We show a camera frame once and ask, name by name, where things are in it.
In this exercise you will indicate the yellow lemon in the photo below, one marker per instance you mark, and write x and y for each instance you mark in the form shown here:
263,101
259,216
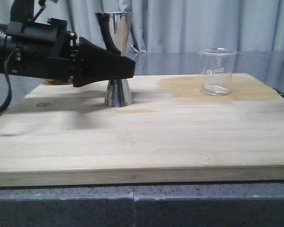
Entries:
56,82

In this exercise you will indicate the wooden cutting board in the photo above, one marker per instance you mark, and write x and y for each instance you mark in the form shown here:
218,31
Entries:
60,135

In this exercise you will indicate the steel jigger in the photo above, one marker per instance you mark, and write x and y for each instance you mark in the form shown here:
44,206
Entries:
115,28

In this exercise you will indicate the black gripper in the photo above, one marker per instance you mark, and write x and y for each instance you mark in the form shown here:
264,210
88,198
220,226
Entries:
44,51

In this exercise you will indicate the grey curtain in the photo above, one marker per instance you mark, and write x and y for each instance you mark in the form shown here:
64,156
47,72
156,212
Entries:
181,25

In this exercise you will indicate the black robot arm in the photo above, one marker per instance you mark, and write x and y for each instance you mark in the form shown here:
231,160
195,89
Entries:
23,11

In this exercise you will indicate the glass beaker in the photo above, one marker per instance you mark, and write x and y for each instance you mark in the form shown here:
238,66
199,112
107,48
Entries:
217,69

